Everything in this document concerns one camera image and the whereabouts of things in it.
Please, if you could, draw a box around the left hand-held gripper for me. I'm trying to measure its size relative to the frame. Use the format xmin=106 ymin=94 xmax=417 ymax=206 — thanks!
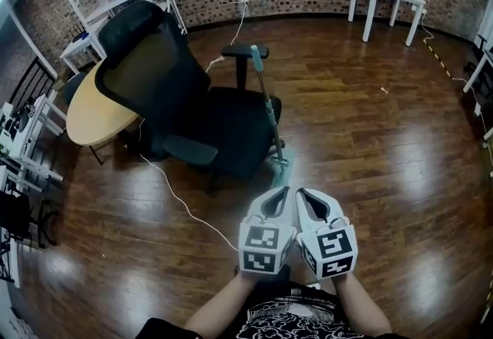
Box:
xmin=237 ymin=186 xmax=297 ymax=277

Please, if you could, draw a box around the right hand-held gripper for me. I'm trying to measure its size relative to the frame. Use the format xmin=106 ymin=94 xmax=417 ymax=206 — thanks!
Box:
xmin=295 ymin=186 xmax=360 ymax=281

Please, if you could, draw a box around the teal-handled mop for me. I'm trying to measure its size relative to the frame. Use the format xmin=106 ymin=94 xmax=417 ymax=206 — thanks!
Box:
xmin=250 ymin=44 xmax=298 ymax=193

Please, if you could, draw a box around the person's left forearm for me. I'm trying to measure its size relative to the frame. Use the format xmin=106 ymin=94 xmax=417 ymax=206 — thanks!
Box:
xmin=183 ymin=270 xmax=256 ymax=331

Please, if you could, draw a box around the person's right forearm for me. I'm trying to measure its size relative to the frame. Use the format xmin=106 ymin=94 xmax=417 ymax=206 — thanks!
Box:
xmin=334 ymin=271 xmax=394 ymax=335

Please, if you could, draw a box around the black printed shirt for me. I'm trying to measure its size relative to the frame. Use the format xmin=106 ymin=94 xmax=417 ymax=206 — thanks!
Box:
xmin=145 ymin=278 xmax=410 ymax=339

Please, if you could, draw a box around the black mesh office chair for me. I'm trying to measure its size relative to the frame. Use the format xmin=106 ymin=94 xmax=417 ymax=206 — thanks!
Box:
xmin=94 ymin=0 xmax=285 ymax=193

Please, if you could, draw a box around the yellow-black striped floor strip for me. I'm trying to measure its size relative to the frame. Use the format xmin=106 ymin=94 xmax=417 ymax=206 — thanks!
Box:
xmin=422 ymin=38 xmax=452 ymax=79

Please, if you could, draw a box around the round wooden table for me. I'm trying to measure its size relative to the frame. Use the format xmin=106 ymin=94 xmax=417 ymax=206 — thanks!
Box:
xmin=65 ymin=59 xmax=144 ymax=166

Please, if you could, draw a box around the black metal stand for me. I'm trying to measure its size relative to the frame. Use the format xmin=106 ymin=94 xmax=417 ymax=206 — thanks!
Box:
xmin=0 ymin=189 xmax=59 ymax=250

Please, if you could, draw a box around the black router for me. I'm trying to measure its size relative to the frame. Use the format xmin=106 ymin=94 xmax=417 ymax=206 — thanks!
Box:
xmin=71 ymin=23 xmax=90 ymax=42

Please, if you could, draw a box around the black folding chair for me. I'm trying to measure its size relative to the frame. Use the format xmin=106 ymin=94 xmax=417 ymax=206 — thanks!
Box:
xmin=9 ymin=56 xmax=59 ymax=109

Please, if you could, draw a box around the white cable on floor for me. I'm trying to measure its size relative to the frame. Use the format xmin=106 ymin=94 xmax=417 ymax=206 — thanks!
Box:
xmin=138 ymin=152 xmax=240 ymax=253

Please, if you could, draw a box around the thin white cable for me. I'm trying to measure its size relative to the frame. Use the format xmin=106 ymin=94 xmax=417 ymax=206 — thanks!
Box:
xmin=451 ymin=76 xmax=493 ymax=179

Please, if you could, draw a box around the white cable to wall outlet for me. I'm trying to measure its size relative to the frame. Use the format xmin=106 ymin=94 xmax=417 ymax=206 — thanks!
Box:
xmin=204 ymin=0 xmax=248 ymax=75

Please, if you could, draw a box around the white furniture frame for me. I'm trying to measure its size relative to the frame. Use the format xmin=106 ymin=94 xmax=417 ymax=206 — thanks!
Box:
xmin=461 ymin=32 xmax=493 ymax=94

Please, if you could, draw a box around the white wire rack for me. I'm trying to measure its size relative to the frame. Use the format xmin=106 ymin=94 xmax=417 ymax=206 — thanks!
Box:
xmin=0 ymin=93 xmax=67 ymax=194

